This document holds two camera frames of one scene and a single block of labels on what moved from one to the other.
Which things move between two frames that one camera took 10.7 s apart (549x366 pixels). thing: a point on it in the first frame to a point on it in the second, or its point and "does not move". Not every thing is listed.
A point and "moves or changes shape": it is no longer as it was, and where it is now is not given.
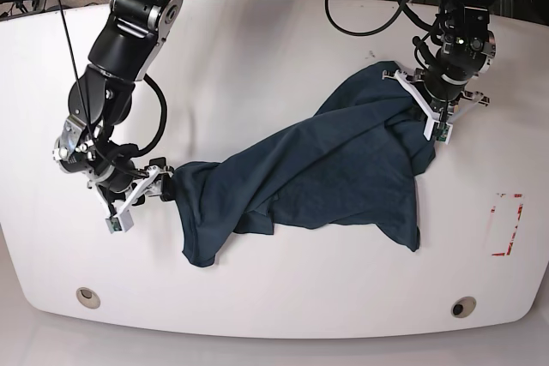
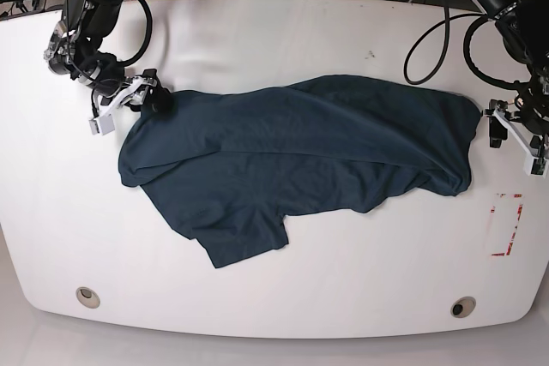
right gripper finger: x=414 y=92 to x=497 y=123
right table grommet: x=463 y=307 does not move
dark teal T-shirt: x=352 y=163 moves or changes shape
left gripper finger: x=157 y=185 to x=153 y=99
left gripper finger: x=157 y=168 to x=149 y=77
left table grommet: x=87 y=297 does not move
